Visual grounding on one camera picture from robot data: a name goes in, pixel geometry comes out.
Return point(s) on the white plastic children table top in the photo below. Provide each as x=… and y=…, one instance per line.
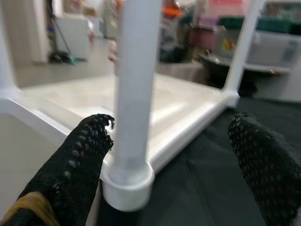
x=188, y=110

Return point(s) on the green pot with lid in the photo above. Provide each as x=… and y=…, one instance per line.
x=275, y=26

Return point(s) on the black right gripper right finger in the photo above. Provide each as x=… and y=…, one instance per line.
x=268, y=169

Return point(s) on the clear container purple lid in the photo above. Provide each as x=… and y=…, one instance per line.
x=204, y=35

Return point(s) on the black round wok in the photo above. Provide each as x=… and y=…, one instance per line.
x=216, y=66

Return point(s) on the mop with green head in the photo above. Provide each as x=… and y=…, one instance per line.
x=74, y=61

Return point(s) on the clear plastic container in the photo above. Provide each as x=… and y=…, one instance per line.
x=270, y=49

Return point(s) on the orange plastic tray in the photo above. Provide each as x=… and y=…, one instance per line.
x=172, y=11

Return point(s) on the black plastic table cover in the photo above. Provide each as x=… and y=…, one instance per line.
x=200, y=176

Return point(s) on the white chest freezer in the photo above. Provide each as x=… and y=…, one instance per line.
x=75, y=35

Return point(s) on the yellow rubber band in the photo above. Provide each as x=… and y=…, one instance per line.
x=30, y=202

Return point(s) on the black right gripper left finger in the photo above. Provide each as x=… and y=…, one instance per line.
x=65, y=169

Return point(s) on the translucent storage box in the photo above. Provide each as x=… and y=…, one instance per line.
x=178, y=70

